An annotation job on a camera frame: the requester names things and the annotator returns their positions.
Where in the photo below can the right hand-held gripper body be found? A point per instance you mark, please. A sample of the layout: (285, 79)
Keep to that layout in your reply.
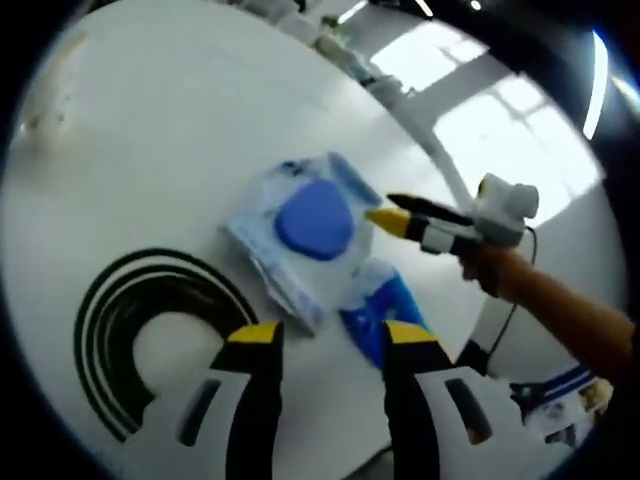
(502, 210)

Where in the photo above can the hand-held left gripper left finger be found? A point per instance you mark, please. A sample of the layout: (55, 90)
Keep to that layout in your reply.
(220, 425)

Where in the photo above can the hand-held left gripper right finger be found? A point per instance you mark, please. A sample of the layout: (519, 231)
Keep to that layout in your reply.
(450, 415)

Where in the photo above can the blue tissue packet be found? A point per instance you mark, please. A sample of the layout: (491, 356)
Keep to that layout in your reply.
(375, 305)

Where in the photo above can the person's right hand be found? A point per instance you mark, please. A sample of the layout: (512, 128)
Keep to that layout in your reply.
(482, 270)

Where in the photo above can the large bright window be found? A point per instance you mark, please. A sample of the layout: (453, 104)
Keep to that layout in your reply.
(515, 150)

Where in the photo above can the wide white pillar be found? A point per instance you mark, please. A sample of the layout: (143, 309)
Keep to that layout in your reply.
(450, 95)

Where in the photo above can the small bright window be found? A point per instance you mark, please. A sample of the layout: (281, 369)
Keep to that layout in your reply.
(427, 55)

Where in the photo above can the long curved ceiling light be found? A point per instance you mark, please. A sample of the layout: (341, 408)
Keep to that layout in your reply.
(595, 85)

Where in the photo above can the green potted plant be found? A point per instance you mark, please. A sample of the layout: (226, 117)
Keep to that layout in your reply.
(336, 27)

